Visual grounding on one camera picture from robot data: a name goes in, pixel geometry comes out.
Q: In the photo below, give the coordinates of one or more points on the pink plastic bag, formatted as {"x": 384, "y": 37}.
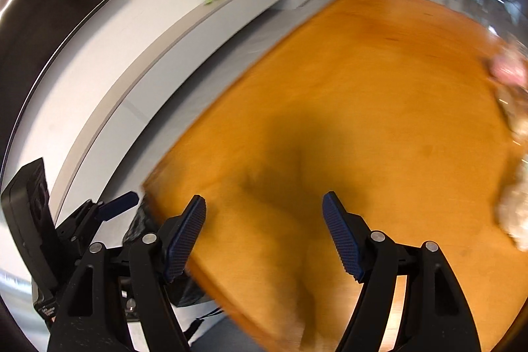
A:
{"x": 509, "y": 67}

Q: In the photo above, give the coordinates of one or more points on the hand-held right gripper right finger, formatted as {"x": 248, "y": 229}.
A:
{"x": 342, "y": 240}

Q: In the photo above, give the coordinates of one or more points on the wrinkled clear plastic bag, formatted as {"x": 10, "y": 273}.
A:
{"x": 513, "y": 207}

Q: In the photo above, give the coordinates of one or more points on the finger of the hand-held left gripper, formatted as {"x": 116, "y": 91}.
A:
{"x": 121, "y": 202}

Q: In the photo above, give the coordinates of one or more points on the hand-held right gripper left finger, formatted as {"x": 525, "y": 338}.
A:
{"x": 186, "y": 240}

